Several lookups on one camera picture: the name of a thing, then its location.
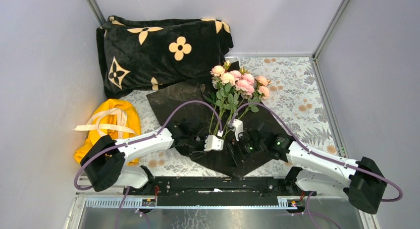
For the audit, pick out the floral patterned table cloth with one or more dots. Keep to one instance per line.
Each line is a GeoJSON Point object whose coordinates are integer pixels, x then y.
{"type": "Point", "coordinates": [294, 96]}

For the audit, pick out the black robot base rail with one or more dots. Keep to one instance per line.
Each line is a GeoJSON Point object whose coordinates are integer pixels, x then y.
{"type": "Point", "coordinates": [220, 191]}

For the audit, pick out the black wrapping paper sheet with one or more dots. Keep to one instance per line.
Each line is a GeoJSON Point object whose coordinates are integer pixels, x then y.
{"type": "Point", "coordinates": [163, 102]}

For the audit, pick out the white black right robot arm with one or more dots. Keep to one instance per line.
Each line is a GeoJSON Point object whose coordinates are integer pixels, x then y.
{"type": "Point", "coordinates": [313, 169]}

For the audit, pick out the pink fake flower bunch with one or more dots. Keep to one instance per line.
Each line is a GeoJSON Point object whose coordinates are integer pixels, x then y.
{"type": "Point", "coordinates": [234, 93]}

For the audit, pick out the yellow cloth bag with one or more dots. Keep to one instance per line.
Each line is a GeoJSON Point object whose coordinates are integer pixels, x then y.
{"type": "Point", "coordinates": [115, 118]}

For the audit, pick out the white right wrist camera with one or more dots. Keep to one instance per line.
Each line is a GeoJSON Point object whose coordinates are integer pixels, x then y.
{"type": "Point", "coordinates": [236, 126]}

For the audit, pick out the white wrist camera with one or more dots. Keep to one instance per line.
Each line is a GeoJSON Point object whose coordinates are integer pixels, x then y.
{"type": "Point", "coordinates": [236, 126]}
{"type": "Point", "coordinates": [214, 142]}

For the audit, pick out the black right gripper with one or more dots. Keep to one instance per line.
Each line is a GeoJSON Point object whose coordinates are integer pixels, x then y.
{"type": "Point", "coordinates": [241, 136]}

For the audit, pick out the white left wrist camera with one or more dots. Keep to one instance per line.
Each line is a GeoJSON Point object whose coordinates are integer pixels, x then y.
{"type": "Point", "coordinates": [214, 142]}

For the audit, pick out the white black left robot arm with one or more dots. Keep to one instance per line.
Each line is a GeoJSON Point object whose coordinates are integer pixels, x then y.
{"type": "Point", "coordinates": [106, 163]}

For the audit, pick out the black blanket with beige flowers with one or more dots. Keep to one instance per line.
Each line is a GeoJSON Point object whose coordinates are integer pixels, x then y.
{"type": "Point", "coordinates": [148, 55]}

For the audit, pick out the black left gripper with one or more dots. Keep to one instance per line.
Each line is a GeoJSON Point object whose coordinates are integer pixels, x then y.
{"type": "Point", "coordinates": [191, 151]}

